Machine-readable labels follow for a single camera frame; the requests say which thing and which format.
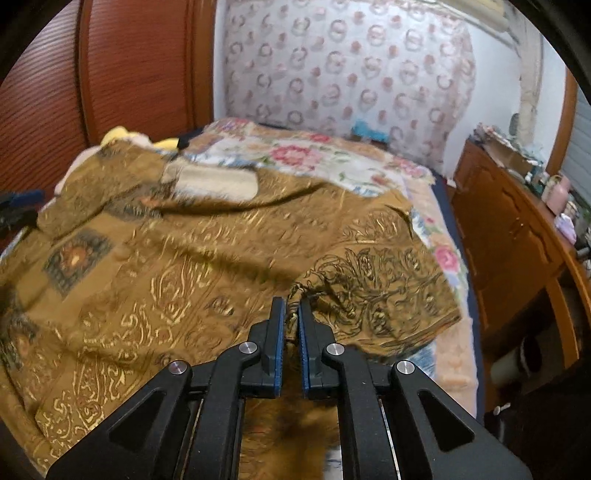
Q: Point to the pink circle patterned curtain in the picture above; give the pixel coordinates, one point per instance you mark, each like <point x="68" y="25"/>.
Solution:
<point x="406" y="68"/>

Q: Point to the box with blue cloth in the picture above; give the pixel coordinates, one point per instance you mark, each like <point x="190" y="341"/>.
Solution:
<point x="363" y="130"/>

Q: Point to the pale pink folded cloth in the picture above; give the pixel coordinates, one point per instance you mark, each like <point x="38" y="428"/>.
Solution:
<point x="77" y="162"/>

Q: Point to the pink thermos bottle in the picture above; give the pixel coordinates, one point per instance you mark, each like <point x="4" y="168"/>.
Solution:
<point x="558" y="197"/>

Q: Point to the yellow Pikachu plush toy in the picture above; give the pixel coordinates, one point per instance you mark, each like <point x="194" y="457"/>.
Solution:
<point x="120" y="133"/>

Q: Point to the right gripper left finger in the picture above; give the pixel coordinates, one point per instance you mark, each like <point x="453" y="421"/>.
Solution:
<point x="185" y="422"/>

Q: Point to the red wooden louvered wardrobe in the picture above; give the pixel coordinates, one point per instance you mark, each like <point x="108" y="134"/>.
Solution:
<point x="143" y="65"/>

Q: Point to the beige tied side curtain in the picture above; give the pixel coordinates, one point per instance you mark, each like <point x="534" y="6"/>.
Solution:
<point x="530" y="51"/>

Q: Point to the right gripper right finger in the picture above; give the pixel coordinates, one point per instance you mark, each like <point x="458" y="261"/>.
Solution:
<point x="395" y="422"/>

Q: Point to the floral cream bed quilt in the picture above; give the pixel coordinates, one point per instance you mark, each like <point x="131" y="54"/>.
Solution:
<point x="451" y="359"/>

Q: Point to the golden brown patterned garment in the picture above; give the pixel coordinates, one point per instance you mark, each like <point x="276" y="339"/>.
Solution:
<point x="121" y="275"/>

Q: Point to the brown wooden sideboard cabinet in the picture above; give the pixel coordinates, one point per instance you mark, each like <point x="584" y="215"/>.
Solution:
<point x="515" y="254"/>

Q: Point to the cardboard box on sideboard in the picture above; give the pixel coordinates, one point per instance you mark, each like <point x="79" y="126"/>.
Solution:
<point x="507" y="156"/>

